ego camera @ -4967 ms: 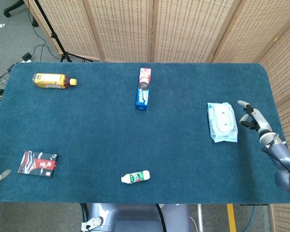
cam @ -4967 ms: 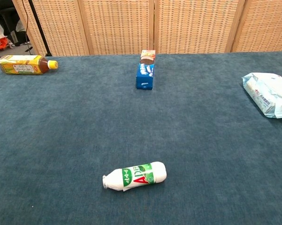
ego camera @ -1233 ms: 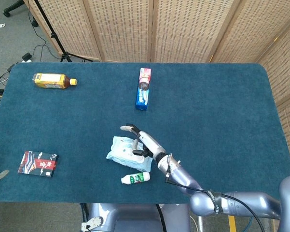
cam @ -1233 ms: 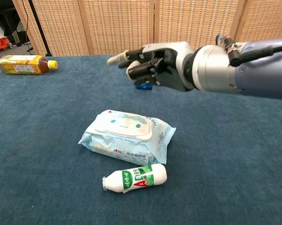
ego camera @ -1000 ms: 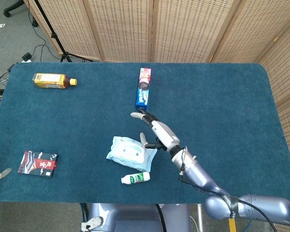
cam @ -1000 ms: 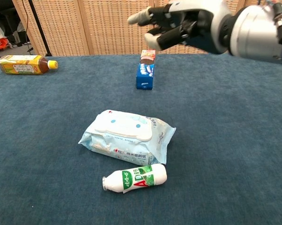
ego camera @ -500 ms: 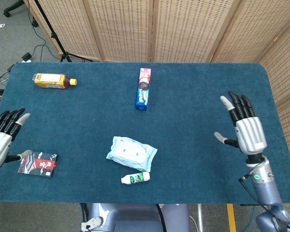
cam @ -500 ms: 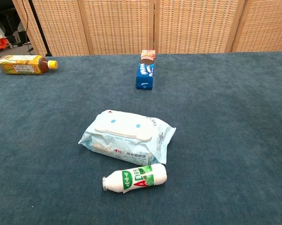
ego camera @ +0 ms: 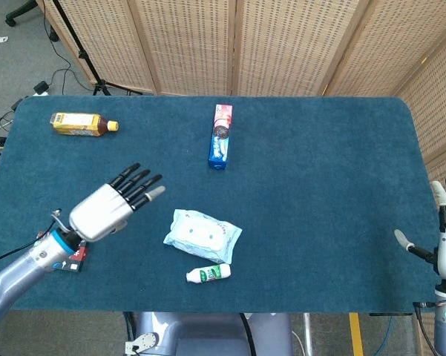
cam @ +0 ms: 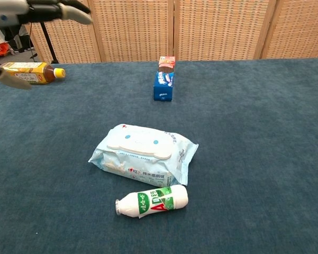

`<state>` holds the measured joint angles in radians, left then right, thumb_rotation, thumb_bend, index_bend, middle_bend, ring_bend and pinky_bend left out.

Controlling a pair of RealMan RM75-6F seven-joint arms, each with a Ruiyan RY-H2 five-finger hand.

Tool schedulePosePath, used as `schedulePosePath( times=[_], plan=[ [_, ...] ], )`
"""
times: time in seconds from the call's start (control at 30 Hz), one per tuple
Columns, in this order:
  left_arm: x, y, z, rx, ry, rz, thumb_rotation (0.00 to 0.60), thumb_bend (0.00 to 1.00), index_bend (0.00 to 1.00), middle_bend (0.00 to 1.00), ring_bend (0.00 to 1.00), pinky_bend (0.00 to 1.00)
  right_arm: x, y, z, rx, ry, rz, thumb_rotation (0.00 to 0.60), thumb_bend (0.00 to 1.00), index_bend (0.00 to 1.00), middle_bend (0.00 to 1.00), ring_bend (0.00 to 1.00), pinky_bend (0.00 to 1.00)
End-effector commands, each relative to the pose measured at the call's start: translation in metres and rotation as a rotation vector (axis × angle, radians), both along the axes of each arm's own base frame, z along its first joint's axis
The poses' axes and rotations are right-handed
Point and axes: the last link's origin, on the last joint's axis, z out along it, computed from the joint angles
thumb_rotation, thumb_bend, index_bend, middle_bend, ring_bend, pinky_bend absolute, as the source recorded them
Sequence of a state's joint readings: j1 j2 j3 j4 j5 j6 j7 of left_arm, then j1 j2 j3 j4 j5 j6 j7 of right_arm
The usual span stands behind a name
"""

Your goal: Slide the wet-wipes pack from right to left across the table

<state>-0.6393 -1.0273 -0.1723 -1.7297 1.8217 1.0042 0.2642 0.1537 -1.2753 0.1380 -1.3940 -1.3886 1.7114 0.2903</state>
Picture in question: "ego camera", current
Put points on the tea bottle yellow label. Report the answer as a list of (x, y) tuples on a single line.
[(78, 124)]

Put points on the light blue wet wipes pack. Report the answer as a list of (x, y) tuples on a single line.
[(202, 235)]

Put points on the black tripod stand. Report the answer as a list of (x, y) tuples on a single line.
[(85, 55)]

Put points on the wicker folding screen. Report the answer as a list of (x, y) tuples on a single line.
[(193, 44)]

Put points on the blue carpet table cover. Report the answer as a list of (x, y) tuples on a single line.
[(300, 204)]

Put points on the grey robot torso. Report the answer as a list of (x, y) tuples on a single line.
[(208, 333)]

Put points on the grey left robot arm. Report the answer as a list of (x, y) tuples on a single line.
[(26, 270)]

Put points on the black power adapter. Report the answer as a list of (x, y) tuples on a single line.
[(41, 87)]

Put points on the red black snack box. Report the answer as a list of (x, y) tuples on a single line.
[(76, 259)]

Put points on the silver table leg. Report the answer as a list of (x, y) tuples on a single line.
[(308, 333)]

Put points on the white milk bottle green label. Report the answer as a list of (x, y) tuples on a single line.
[(208, 273)]

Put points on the black office chair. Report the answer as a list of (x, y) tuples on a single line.
[(20, 9)]

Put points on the blue cookie box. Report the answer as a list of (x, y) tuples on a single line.
[(219, 148)]

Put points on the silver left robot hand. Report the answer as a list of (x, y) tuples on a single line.
[(96, 215)]

